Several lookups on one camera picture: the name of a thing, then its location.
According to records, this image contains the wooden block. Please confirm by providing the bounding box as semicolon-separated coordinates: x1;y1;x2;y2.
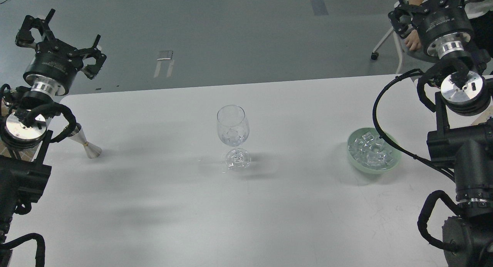
471;111;493;126

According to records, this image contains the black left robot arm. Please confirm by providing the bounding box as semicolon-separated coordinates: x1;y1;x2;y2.
0;9;106;267

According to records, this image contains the green bowl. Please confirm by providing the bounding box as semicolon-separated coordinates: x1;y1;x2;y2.
346;127;402;175

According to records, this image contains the clear ice cube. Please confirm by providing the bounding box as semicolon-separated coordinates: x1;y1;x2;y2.
224;129;243;143

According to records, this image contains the steel double jigger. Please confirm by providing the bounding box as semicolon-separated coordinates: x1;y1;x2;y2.
69;123;102;159

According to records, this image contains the clear wine glass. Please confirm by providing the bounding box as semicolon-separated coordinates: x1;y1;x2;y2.
216;105;251;171

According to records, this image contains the person's hand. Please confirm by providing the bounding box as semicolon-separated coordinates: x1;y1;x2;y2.
404;30;422;51

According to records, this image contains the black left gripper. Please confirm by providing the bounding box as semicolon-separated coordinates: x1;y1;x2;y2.
15;8;107;97

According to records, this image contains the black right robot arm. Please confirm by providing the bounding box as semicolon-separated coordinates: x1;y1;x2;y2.
372;0;493;267

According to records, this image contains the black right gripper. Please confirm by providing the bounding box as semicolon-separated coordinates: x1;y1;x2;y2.
388;0;486;59

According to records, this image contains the pile of ice cubes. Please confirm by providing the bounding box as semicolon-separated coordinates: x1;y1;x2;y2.
347;129;397;171

